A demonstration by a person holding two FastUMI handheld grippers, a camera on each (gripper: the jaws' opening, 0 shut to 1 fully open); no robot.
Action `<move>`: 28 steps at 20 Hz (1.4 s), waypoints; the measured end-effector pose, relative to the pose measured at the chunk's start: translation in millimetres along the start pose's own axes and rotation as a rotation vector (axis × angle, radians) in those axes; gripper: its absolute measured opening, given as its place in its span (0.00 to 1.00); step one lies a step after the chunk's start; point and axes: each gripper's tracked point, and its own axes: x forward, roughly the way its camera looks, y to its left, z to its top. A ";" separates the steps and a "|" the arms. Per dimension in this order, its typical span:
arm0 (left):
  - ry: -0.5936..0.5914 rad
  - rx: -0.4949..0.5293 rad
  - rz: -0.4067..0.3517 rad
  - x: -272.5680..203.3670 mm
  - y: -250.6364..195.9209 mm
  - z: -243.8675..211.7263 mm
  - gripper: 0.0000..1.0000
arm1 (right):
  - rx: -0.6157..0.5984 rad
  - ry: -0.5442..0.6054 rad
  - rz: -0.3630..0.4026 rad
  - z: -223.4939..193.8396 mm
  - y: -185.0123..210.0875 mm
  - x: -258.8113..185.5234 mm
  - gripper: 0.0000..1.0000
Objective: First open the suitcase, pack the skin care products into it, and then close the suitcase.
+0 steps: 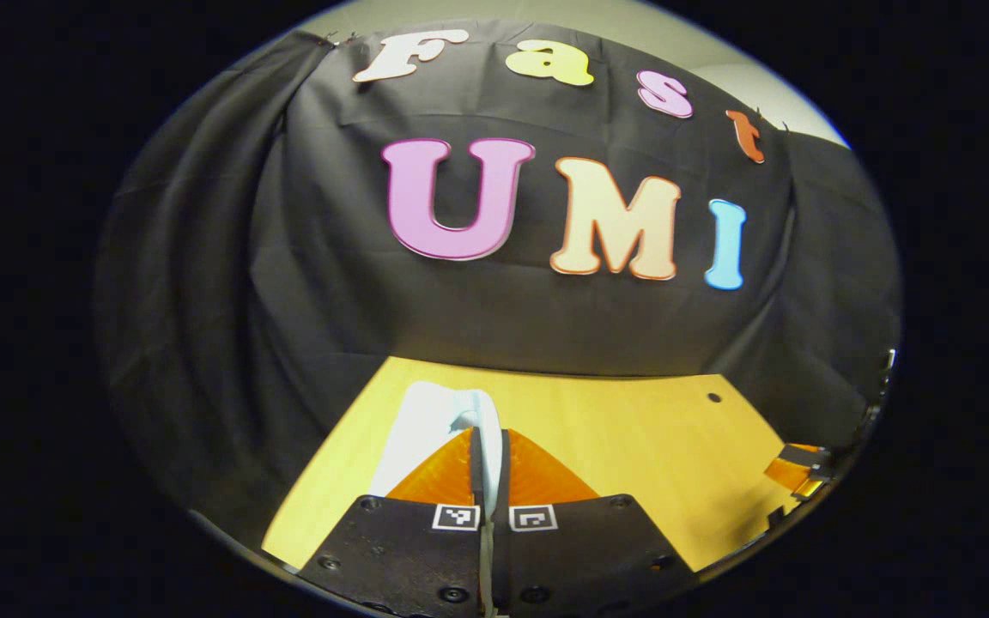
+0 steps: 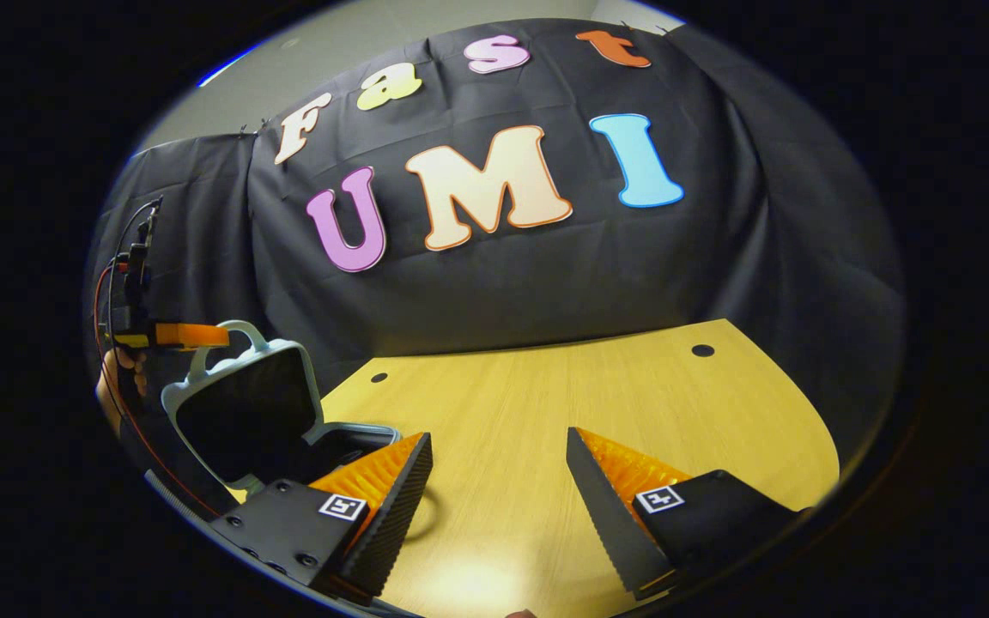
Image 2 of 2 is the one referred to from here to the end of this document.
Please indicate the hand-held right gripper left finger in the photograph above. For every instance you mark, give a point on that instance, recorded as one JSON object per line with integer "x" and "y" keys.
{"x": 396, "y": 515}

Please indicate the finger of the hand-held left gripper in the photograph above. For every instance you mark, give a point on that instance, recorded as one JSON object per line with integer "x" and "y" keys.
{"x": 190, "y": 336}

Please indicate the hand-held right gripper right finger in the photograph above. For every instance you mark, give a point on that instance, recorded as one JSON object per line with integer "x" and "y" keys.
{"x": 606, "y": 515}

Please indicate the light blue suitcase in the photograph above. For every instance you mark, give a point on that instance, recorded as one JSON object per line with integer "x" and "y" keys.
{"x": 245, "y": 412}

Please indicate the black backdrop cloth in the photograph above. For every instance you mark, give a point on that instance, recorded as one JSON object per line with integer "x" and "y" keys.
{"x": 529, "y": 283}

